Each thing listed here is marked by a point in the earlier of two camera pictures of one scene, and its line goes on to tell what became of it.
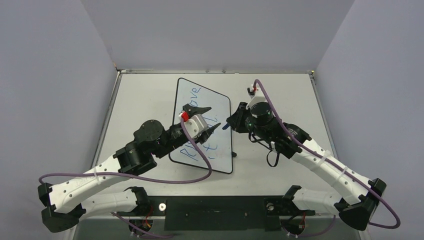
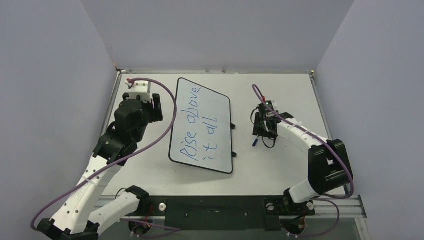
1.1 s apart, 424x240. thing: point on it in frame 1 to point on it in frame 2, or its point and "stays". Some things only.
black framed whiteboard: (217, 145) stays
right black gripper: (240, 118) to (260, 124)
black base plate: (220, 213) stays
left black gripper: (203, 136) to (154, 107)
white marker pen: (225, 127) to (255, 142)
